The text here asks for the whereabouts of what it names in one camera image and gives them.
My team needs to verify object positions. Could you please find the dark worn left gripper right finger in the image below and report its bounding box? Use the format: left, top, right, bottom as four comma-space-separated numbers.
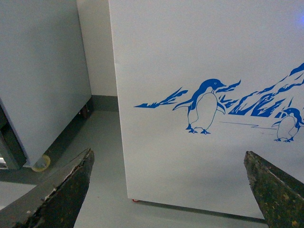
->
244, 151, 304, 228

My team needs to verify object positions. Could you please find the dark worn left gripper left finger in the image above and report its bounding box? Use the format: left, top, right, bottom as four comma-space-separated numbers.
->
0, 148, 95, 228

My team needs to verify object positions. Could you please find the yellowish caster wheel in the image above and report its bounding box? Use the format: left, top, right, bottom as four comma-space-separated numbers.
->
31, 154, 51, 172

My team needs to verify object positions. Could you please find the grey cabinet on casters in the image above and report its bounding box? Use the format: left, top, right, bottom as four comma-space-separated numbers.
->
0, 0, 91, 167

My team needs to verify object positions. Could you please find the white chest freezer blue rim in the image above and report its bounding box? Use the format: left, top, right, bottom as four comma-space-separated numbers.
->
109, 0, 304, 218

